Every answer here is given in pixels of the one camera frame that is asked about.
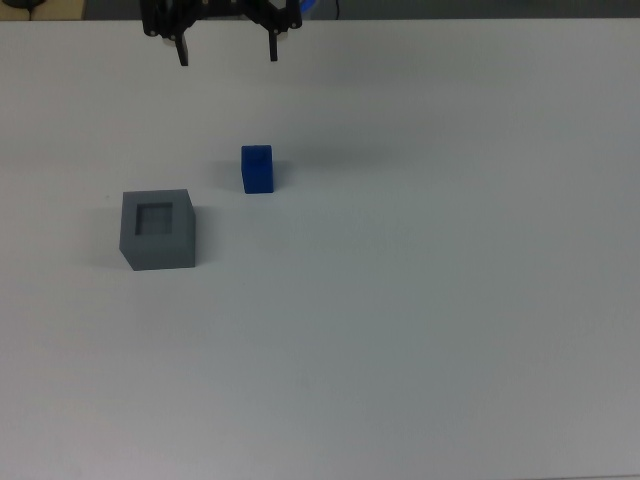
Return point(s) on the blue round object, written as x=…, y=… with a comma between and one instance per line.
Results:
x=308, y=4

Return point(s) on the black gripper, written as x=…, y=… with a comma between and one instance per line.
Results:
x=222, y=6

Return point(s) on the blue block with stud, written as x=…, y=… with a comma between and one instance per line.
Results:
x=257, y=170

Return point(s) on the grey hollow cuboid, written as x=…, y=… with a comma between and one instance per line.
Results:
x=157, y=235

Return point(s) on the wooden desk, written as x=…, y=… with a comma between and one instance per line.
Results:
x=45, y=10

